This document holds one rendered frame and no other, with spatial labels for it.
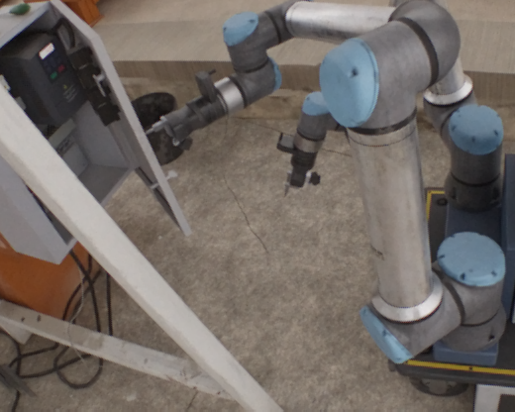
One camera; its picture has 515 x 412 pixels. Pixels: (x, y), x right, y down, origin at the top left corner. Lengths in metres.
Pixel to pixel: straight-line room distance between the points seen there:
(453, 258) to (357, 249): 0.98
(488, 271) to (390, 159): 0.45
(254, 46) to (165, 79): 1.88
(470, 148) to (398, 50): 0.79
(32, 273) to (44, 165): 1.23
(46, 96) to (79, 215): 0.54
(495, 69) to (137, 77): 1.96
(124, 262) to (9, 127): 0.37
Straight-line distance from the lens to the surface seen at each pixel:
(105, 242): 1.13
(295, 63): 2.70
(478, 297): 1.24
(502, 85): 2.46
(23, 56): 1.51
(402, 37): 0.81
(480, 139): 1.54
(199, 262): 2.31
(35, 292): 2.26
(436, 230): 1.78
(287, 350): 1.96
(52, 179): 1.05
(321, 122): 1.58
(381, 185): 0.89
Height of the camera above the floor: 1.65
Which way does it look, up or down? 42 degrees down
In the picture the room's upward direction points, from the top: 18 degrees counter-clockwise
